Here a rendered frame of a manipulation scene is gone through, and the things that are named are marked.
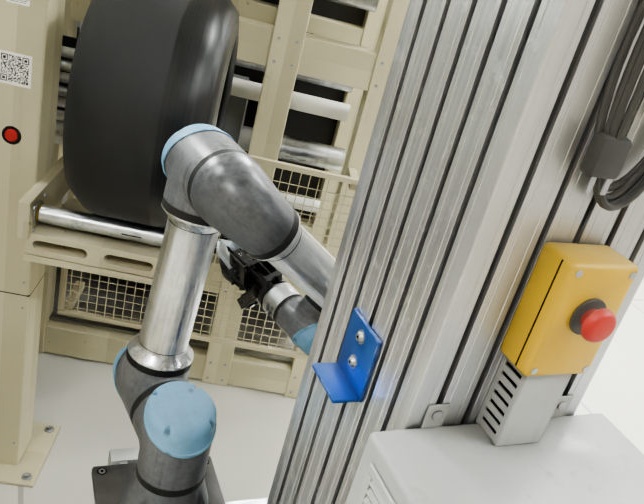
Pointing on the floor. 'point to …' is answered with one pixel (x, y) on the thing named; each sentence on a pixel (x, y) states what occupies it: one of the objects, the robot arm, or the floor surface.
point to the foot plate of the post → (39, 444)
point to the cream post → (8, 327)
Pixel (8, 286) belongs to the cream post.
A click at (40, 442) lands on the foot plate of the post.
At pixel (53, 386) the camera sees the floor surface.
